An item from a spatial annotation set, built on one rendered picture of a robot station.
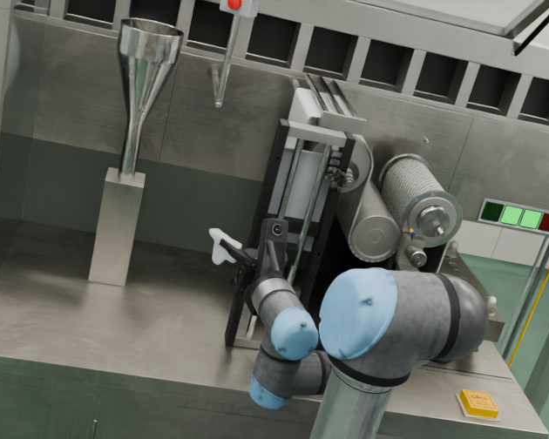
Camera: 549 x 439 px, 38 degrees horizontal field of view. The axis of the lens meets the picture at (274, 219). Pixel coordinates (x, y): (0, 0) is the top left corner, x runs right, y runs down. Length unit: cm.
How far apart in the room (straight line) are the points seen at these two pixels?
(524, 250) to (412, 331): 428
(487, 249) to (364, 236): 332
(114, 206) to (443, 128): 90
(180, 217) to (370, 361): 125
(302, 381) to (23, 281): 82
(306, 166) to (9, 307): 72
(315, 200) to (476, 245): 349
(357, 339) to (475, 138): 132
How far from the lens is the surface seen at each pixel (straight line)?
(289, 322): 129
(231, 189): 216
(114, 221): 191
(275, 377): 136
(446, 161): 223
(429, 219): 189
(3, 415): 182
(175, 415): 178
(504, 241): 519
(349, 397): 107
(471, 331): 106
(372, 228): 189
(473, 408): 189
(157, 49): 175
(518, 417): 197
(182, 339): 183
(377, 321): 99
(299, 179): 170
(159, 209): 218
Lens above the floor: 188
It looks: 22 degrees down
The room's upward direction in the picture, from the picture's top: 15 degrees clockwise
